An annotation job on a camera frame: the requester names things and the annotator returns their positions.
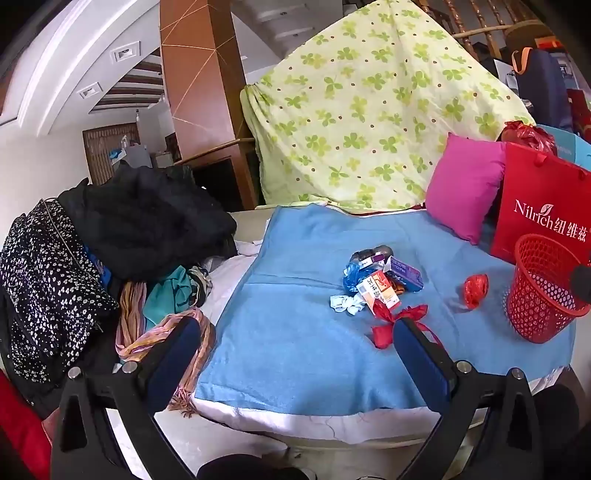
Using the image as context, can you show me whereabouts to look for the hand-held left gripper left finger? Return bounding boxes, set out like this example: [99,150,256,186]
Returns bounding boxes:
[50,316,204,480]

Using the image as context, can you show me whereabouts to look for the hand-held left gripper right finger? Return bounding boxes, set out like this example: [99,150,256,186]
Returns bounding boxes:
[392,318,546,480]

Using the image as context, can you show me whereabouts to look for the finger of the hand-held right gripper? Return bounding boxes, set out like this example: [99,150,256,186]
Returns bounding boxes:
[570,265,591,305]

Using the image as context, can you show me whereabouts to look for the red ribbon bow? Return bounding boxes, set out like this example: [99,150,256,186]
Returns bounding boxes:
[370,300,444,350]

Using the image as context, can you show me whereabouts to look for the red mesh plastic basket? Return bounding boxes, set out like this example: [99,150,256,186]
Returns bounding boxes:
[506,234,589,344]

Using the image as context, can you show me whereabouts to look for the orange white medicine box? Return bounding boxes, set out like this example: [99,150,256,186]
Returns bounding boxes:
[355,271,402,310]

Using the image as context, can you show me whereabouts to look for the purple white medicine box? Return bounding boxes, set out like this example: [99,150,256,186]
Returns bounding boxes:
[383,256,424,294]

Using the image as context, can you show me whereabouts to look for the red foil wrapper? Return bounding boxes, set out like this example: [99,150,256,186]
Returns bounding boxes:
[462,273,490,310]

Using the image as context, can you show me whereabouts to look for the white tissue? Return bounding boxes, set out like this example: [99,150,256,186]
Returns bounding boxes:
[329,294,366,316]

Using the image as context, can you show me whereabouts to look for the blue plastic bag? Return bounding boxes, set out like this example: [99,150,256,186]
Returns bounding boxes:
[342,251,370,294]

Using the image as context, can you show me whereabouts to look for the grey foil wad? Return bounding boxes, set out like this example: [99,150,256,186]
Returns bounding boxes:
[358,246,394,264]

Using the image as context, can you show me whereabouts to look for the striped scarf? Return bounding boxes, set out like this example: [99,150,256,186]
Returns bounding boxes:
[115,279,217,411]

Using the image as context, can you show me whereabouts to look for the teal cloth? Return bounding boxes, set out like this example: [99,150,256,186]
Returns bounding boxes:
[143,265,195,326]

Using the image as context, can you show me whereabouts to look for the red paper shopping bag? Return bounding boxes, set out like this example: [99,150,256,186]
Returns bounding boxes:
[489,142,591,266]

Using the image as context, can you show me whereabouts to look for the blue blanket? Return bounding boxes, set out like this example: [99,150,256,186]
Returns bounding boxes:
[194,203,578,411]

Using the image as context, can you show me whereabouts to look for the light blue cardboard box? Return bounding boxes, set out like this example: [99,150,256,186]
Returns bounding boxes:
[538,124,591,169]

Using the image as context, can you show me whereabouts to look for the black white floral garment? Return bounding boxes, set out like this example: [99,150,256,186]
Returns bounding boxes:
[0,198,121,384]

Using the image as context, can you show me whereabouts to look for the pink pillow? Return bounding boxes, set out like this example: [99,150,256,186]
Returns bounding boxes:
[424,133,509,245]

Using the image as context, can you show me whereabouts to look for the red plastic bag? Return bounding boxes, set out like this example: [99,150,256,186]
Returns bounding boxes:
[501,121,559,155]

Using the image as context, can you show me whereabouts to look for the dark wooden cabinet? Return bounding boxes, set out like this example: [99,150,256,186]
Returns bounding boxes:
[180,138,262,213]

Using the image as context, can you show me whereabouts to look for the red gift box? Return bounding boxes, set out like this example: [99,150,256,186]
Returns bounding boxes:
[567,89,591,134]

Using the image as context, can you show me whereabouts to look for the red cloth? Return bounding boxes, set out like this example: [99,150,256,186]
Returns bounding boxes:
[0,369,51,480]

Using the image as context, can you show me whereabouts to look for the white appliance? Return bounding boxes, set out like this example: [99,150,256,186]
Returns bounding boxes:
[124,143,153,169]

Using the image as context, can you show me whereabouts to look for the wooden lattice door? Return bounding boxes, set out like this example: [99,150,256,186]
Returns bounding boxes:
[82,122,141,185]

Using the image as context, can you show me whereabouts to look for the green clover print quilt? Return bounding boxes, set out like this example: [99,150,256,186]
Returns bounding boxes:
[240,0,539,214]

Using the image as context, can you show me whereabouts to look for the wooden stair railing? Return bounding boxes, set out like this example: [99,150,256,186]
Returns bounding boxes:
[418,0,555,61]

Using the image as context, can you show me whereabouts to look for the navy bag with orange handles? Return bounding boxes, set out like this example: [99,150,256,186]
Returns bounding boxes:
[510,46,575,132]

